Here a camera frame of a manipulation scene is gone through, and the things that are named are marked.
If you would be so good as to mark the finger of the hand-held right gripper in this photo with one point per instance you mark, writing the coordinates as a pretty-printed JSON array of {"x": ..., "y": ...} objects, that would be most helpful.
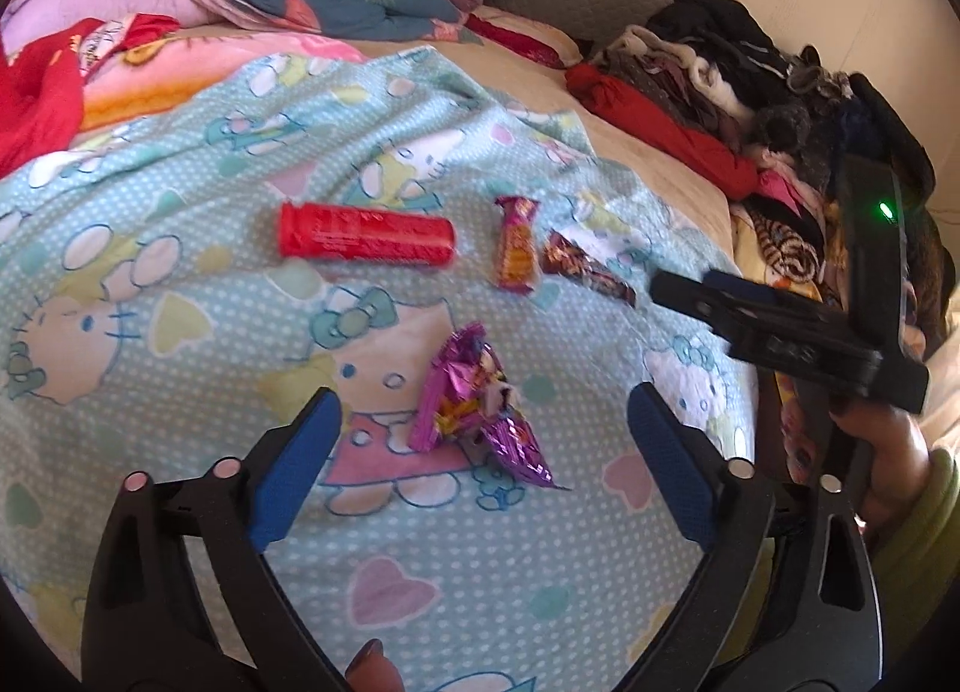
[
  {"x": 750, "y": 332},
  {"x": 765, "y": 291}
]

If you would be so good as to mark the purple foil wrapper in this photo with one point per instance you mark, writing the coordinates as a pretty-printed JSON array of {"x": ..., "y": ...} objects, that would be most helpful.
[{"x": 472, "y": 407}]

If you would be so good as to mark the red printed cloth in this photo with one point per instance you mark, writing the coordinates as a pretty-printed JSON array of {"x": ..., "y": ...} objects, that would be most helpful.
[{"x": 41, "y": 92}]

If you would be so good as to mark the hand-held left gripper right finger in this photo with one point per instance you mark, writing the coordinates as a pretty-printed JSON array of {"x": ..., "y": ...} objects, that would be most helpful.
[{"x": 671, "y": 467}]

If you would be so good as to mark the person's left hand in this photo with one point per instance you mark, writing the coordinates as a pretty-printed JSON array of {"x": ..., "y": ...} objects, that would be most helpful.
[{"x": 373, "y": 669}]

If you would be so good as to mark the red cylindrical can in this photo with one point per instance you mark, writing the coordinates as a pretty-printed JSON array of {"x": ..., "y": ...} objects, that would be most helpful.
[{"x": 367, "y": 235}]

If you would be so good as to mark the pink printed blanket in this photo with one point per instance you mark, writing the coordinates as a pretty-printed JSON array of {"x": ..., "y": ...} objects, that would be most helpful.
[{"x": 195, "y": 73}]

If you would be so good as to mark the red pillow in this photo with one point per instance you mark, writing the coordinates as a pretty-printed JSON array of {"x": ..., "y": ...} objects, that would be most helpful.
[{"x": 525, "y": 36}]

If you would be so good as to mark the person's right forearm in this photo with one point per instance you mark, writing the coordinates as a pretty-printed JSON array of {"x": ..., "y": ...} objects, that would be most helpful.
[{"x": 922, "y": 557}]

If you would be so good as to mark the red garment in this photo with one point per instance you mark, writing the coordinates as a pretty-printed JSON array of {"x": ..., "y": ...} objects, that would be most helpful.
[{"x": 675, "y": 126}]

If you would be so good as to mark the beige bedsheet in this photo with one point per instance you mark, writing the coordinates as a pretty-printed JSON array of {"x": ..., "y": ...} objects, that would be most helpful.
[{"x": 645, "y": 152}]

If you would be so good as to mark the dark red snack wrapper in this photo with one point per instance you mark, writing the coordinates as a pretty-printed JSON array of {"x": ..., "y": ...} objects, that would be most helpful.
[{"x": 585, "y": 268}]

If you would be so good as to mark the orange snack wrapper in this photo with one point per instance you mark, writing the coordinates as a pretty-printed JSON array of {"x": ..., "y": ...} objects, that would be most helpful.
[{"x": 516, "y": 246}]

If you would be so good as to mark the teal cat print blanket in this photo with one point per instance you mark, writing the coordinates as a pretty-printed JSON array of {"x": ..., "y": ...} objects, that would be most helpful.
[{"x": 225, "y": 287}]

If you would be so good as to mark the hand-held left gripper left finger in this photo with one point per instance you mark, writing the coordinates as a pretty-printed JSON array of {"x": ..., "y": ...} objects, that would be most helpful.
[{"x": 296, "y": 467}]

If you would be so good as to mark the person's right hand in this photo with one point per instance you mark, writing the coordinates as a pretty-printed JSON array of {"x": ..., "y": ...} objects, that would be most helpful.
[{"x": 881, "y": 452}]

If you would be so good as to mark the striped knit garment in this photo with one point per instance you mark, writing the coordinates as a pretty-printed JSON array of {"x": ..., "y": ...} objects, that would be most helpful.
[{"x": 787, "y": 250}]

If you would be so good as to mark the pile of dark clothes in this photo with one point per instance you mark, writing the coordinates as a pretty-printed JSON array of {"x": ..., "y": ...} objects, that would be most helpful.
[{"x": 787, "y": 100}]

